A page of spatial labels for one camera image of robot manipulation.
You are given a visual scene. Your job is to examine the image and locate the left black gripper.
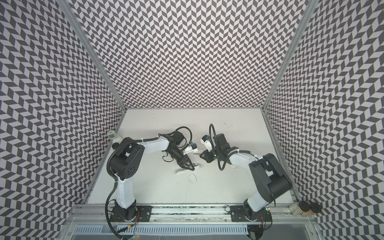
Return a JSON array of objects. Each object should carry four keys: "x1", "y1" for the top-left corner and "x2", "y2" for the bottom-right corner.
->
[{"x1": 167, "y1": 147, "x2": 196, "y2": 171}]

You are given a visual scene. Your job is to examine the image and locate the white remote control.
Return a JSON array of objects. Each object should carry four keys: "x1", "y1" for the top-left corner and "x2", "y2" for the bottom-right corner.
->
[{"x1": 175, "y1": 163, "x2": 201, "y2": 175}]

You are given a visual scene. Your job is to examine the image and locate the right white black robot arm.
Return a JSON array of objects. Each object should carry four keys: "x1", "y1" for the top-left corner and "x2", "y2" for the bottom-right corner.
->
[{"x1": 200, "y1": 124, "x2": 293, "y2": 222}]

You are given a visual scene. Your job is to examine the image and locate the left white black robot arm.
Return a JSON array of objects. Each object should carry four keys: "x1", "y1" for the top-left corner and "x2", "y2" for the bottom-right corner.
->
[{"x1": 106, "y1": 126, "x2": 197, "y2": 222}]

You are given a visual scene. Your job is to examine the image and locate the jar with black lid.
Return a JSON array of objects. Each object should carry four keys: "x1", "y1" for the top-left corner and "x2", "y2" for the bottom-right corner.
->
[{"x1": 112, "y1": 143, "x2": 120, "y2": 150}]

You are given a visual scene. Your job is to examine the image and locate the white bottle green cap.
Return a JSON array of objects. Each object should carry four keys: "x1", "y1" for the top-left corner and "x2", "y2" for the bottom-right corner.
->
[{"x1": 107, "y1": 130, "x2": 123, "y2": 144}]

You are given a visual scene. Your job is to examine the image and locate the clear jar black lid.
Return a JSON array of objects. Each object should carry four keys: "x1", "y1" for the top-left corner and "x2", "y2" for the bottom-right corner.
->
[{"x1": 289, "y1": 201, "x2": 311, "y2": 216}]

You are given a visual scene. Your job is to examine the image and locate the brown jar black lid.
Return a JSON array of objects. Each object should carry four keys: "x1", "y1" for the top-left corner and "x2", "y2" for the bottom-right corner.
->
[{"x1": 302, "y1": 203, "x2": 323, "y2": 217}]

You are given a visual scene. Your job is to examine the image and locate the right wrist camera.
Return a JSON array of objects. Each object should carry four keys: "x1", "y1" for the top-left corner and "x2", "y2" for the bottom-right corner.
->
[{"x1": 201, "y1": 135, "x2": 213, "y2": 152}]

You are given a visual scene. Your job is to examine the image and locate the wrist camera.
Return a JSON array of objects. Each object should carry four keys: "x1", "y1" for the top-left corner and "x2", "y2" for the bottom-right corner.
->
[
  {"x1": 201, "y1": 135, "x2": 213, "y2": 152},
  {"x1": 183, "y1": 143, "x2": 198, "y2": 155}
]

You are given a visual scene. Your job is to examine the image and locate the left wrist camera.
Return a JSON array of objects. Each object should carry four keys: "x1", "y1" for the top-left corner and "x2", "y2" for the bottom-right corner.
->
[{"x1": 183, "y1": 143, "x2": 198, "y2": 155}]

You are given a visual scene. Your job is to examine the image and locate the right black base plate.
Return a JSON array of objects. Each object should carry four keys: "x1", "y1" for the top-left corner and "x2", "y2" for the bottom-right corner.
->
[{"x1": 230, "y1": 205, "x2": 272, "y2": 223}]

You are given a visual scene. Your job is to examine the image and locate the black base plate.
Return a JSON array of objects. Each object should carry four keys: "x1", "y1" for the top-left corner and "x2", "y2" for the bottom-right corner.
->
[
  {"x1": 109, "y1": 206, "x2": 153, "y2": 222},
  {"x1": 230, "y1": 205, "x2": 272, "y2": 223}
]

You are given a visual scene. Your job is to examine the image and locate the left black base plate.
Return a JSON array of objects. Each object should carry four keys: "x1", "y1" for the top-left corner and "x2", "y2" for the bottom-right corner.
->
[{"x1": 109, "y1": 206, "x2": 153, "y2": 222}]

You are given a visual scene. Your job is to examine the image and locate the aluminium mounting rail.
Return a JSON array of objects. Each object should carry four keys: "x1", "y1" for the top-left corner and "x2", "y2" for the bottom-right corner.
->
[{"x1": 64, "y1": 203, "x2": 317, "y2": 225}]

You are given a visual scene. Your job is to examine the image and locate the white slotted cable duct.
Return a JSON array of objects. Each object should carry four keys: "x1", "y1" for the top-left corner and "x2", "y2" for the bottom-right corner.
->
[{"x1": 74, "y1": 225, "x2": 249, "y2": 236}]

